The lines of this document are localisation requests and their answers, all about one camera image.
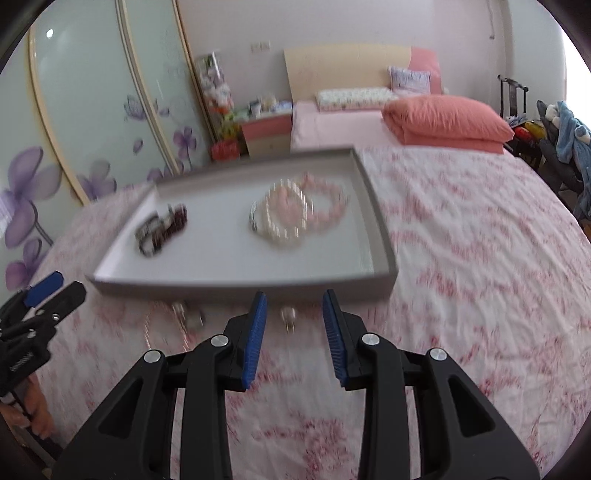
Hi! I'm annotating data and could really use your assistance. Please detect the wide silver cuff bangle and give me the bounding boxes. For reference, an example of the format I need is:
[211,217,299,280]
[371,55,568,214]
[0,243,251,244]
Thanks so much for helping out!
[135,213,174,258]

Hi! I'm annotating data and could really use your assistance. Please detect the dark red bead bracelet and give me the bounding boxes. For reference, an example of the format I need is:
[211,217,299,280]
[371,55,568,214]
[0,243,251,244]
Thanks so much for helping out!
[156,203,189,250]

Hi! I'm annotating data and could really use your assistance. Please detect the white pearl necklace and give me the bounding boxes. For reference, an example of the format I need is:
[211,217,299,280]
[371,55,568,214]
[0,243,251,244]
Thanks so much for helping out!
[250,178,316,248]

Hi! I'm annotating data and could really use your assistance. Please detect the large pink bead necklace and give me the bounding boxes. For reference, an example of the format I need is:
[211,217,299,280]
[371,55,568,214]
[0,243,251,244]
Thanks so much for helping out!
[271,172,351,234]

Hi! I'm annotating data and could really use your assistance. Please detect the thin silver bangle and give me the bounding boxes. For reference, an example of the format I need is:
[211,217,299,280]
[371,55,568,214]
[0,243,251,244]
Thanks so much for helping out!
[249,200,269,236]

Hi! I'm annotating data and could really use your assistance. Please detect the person's left hand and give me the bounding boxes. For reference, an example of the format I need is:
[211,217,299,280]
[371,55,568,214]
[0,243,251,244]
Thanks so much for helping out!
[1,374,54,439]

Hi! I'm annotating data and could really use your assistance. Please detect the pearl earring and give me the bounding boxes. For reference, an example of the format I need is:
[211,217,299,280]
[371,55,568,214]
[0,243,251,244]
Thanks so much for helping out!
[280,306,297,333]

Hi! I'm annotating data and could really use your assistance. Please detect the grey cardboard tray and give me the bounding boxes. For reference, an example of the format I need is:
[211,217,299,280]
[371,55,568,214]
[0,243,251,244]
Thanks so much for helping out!
[87,148,398,304]

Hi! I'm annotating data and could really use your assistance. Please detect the pink floral bed sheet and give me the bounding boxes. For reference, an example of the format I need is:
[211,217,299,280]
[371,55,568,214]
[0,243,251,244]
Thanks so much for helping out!
[35,147,590,479]

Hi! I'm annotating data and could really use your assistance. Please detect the floral sliding wardrobe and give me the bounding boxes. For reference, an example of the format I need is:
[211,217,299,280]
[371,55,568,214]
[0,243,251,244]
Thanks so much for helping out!
[1,1,211,296]

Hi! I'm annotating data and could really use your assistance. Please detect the pink nightstand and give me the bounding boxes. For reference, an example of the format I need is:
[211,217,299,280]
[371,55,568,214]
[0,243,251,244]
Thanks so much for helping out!
[240,112,293,158]

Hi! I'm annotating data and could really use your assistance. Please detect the floral white pillow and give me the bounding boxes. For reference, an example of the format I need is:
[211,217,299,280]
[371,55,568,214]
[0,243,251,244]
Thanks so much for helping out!
[315,87,398,112]

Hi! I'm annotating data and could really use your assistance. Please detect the salmon folded duvet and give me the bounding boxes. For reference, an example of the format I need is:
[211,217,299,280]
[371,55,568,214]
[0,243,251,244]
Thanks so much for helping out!
[382,95,514,154]

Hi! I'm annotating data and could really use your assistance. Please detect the clear tube of plush toys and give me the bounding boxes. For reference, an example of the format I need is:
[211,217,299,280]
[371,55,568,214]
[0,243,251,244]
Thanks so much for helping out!
[194,51,239,142]

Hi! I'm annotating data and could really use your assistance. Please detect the purple patterned pillow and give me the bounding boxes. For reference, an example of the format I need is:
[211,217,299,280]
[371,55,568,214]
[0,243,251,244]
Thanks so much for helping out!
[388,66,431,94]

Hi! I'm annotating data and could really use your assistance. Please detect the beige pink headboard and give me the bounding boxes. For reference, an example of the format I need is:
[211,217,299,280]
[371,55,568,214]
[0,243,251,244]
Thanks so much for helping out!
[283,43,444,102]

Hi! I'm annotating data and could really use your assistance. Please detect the dark wooden chair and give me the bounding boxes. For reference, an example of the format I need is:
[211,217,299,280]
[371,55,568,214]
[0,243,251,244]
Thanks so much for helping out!
[497,75,529,118]

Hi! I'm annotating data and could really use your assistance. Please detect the blue plush robe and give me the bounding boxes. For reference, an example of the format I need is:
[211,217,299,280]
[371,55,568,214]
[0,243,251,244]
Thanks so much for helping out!
[557,101,590,220]

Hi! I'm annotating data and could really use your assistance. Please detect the pearl ring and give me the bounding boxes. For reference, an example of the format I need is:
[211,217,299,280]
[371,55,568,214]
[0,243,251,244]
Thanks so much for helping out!
[171,300,206,331]

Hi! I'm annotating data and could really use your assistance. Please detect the wall power socket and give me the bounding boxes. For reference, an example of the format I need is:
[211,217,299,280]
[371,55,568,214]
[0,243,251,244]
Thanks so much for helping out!
[250,42,270,53]

